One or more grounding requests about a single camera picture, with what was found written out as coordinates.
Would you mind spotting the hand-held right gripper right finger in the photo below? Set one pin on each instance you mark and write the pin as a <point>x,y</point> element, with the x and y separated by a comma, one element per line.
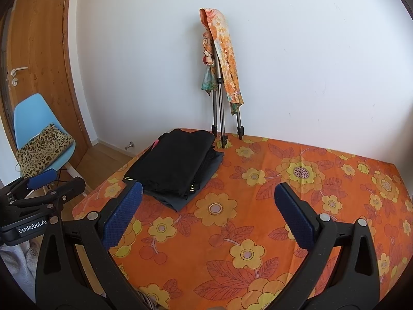
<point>295,216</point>

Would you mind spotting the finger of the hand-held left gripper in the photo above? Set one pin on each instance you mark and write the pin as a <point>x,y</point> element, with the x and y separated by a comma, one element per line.
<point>42,179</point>
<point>64,193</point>

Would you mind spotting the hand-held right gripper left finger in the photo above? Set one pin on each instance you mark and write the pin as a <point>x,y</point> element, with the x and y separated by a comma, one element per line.
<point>124,216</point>

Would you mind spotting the black pants with pink trim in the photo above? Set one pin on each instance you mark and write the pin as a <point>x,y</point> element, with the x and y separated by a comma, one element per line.
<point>174,161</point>

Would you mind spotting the folded black yellow-striped pants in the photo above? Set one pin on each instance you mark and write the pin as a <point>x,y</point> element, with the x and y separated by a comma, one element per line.
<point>193,187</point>

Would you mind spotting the leopard print bag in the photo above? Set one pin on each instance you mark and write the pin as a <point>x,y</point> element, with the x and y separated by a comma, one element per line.
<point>42,148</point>

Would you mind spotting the person's grey clothing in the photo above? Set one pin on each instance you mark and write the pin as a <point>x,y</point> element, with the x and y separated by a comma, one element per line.
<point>16,264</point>

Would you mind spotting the orange floral tablecloth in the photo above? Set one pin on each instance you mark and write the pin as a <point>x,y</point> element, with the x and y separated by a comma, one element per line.
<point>258,232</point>

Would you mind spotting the light blue chair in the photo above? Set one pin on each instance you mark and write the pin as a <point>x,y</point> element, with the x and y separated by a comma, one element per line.
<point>30,116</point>

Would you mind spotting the metal door stopper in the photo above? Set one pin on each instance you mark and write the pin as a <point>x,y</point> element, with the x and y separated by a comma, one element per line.
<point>129,146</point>

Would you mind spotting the metal tripod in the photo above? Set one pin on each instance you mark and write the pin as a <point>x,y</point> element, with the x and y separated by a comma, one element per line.
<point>221,119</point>

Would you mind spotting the wooden door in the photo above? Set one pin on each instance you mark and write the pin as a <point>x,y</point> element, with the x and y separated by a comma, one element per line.
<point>38,55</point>

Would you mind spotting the teal floral scarf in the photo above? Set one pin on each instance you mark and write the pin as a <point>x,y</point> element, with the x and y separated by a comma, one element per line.
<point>209,82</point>

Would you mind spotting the orange floral scarf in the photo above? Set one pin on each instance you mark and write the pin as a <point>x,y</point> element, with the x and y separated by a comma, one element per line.
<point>222,45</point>

